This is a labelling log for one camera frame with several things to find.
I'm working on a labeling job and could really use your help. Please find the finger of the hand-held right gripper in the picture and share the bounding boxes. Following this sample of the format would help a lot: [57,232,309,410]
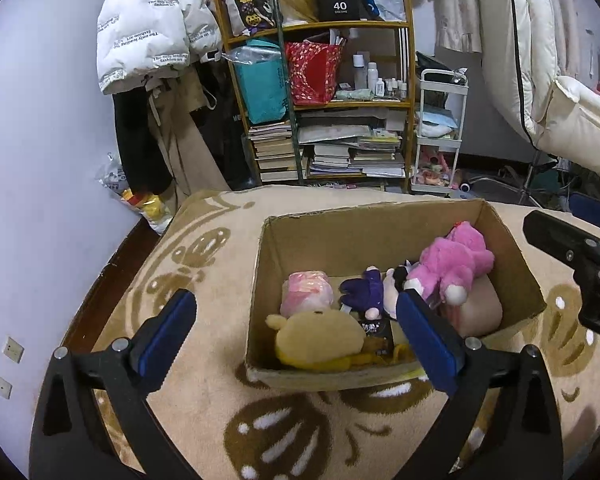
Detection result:
[523,210,600,346]

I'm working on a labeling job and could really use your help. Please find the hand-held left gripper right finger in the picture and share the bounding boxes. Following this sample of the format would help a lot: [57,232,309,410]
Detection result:
[396,289,565,480]

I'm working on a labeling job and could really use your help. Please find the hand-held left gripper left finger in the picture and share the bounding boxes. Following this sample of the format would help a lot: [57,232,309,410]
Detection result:
[28,288,198,480]

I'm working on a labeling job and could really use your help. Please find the black tissue pack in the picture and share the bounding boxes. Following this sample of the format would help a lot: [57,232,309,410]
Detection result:
[357,319,396,356]

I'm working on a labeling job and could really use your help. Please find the purple dressed plush doll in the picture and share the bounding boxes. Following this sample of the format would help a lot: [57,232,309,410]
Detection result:
[339,262,421,321]

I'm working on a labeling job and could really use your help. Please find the pink plush toy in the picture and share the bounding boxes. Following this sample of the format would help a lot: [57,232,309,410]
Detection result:
[405,220,496,306]

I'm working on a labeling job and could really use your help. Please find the yellow plush toy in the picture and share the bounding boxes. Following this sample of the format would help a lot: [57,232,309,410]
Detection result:
[265,309,421,373]

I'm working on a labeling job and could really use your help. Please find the pink plastic bag roll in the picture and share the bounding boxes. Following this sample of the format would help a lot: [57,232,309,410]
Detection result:
[280,270,331,317]

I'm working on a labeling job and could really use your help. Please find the cardboard box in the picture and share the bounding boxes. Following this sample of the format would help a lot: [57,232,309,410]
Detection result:
[244,199,547,393]

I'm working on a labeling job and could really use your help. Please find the beige butterfly printed blanket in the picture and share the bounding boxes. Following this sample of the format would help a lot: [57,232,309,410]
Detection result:
[80,187,600,480]

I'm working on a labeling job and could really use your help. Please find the plastic bag of toys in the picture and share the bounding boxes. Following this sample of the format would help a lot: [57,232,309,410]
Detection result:
[96,155,173,233]

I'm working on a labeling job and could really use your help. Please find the white trolley cart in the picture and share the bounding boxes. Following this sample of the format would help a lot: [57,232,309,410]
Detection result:
[409,67,468,193]

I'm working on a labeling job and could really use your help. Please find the beige hanging trousers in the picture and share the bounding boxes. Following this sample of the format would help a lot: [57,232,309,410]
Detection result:
[147,67,228,201]

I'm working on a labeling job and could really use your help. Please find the white padded recliner chair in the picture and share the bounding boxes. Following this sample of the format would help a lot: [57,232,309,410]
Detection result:
[472,0,600,181]

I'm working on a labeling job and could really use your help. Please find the black hanging coat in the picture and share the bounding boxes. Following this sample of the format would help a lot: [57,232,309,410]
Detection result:
[112,87,173,196]

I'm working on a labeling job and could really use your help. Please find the black hanging bag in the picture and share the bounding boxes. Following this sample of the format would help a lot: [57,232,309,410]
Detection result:
[190,60,261,191]

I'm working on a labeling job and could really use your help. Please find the pile of papers and magazines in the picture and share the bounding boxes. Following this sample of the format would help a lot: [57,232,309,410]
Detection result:
[297,110,408,178]

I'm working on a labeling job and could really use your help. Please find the group of small white bottles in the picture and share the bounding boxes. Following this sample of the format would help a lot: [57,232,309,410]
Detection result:
[351,52,408,101]

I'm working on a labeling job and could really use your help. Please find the floral beige curtain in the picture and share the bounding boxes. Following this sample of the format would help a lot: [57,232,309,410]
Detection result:
[410,0,483,53]

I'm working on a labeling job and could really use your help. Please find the teal shopping bag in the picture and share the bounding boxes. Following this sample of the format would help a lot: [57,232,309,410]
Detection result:
[230,40,291,125]

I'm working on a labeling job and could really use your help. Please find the red patterned gift bag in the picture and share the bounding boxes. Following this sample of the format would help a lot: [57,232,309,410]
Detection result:
[284,40,346,106]

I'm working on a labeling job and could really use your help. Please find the wooden shelf rack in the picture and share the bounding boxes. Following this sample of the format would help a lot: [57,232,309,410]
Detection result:
[214,0,416,193]

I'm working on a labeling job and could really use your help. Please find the white puffer jacket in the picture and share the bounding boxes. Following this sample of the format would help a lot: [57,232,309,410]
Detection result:
[96,0,226,95]

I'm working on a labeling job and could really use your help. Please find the black cosmetics box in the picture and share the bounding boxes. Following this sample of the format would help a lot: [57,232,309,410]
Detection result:
[315,0,362,22]

